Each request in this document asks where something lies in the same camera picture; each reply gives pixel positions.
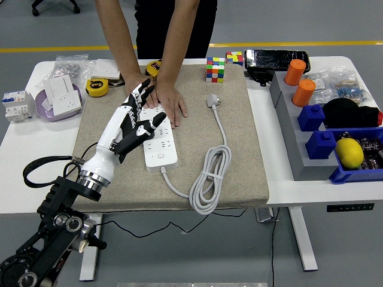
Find person's right hand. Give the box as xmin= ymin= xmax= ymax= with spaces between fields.
xmin=124 ymin=73 xmax=161 ymax=109

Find person's left hand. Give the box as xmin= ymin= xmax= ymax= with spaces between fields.
xmin=155 ymin=80 xmax=188 ymax=129

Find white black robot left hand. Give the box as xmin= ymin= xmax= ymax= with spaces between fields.
xmin=80 ymin=78 xmax=168 ymax=184

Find white power strip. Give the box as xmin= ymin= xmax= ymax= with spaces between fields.
xmin=140 ymin=103 xmax=179 ymax=173

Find thin black adapter cord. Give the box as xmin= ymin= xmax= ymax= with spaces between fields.
xmin=74 ymin=142 xmax=248 ymax=239

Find yellow tape measure red label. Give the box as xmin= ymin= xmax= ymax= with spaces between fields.
xmin=145 ymin=59 xmax=163 ymax=81

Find grey-brown mat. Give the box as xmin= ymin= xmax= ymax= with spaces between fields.
xmin=71 ymin=63 xmax=270 ymax=213

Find colourful puzzle cube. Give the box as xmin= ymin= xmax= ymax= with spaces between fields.
xmin=225 ymin=51 xmax=245 ymax=67
xmin=205 ymin=56 xmax=226 ymax=84

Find clear bag of screws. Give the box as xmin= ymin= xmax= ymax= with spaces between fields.
xmin=54 ymin=53 xmax=99 ymax=86

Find purple bowl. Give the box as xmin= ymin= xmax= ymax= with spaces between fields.
xmin=35 ymin=83 xmax=87 ymax=123

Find black stand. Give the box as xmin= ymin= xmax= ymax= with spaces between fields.
xmin=244 ymin=69 xmax=276 ymax=87

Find white circuit breaker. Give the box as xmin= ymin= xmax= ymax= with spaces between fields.
xmin=2 ymin=90 xmax=36 ymax=123

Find glossy black wrapped box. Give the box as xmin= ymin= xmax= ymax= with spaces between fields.
xmin=244 ymin=49 xmax=312 ymax=72

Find black office chair base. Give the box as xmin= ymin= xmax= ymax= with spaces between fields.
xmin=31 ymin=0 xmax=81 ymax=16

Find orange cylinder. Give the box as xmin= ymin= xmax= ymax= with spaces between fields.
xmin=292 ymin=79 xmax=317 ymax=108
xmin=284 ymin=59 xmax=308 ymax=86

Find grey stepped block base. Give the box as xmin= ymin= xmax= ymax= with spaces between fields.
xmin=270 ymin=71 xmax=341 ymax=182

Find white table leg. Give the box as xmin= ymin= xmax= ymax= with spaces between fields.
xmin=287 ymin=206 xmax=318 ymax=272
xmin=79 ymin=213 xmax=104 ymax=282

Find blue block with knob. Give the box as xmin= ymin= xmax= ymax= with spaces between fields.
xmin=305 ymin=130 xmax=338 ymax=161
xmin=297 ymin=103 xmax=326 ymax=132

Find grey box under table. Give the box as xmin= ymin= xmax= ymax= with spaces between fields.
xmin=254 ymin=207 xmax=281 ymax=224

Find clear bag of small parts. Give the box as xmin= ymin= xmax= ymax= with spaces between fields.
xmin=305 ymin=71 xmax=336 ymax=105

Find black cloth bundle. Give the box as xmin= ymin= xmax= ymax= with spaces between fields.
xmin=322 ymin=97 xmax=383 ymax=129

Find clear bag of resistors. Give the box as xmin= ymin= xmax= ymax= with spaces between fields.
xmin=329 ymin=67 xmax=376 ymax=107

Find blue plastic bin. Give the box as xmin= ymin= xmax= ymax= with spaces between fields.
xmin=324 ymin=127 xmax=383 ymax=185

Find yellow lemon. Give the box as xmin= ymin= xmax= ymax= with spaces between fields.
xmin=335 ymin=138 xmax=365 ymax=170

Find dark cylindrical components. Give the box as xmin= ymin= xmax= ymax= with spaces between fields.
xmin=338 ymin=133 xmax=383 ymax=171

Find black table control panel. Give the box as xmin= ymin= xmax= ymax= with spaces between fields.
xmin=326 ymin=203 xmax=375 ymax=213

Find white wall switch plate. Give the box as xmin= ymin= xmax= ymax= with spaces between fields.
xmin=91 ymin=59 xmax=121 ymax=81

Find white power cord with plug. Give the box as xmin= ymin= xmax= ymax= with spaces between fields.
xmin=160 ymin=93 xmax=233 ymax=215

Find white wall socket panel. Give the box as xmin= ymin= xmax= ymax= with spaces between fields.
xmin=51 ymin=91 xmax=84 ymax=117

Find white switch panel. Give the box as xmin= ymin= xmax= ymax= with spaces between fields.
xmin=43 ymin=74 xmax=75 ymax=101

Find black hanging cable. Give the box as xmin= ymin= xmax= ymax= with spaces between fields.
xmin=270 ymin=207 xmax=281 ymax=287

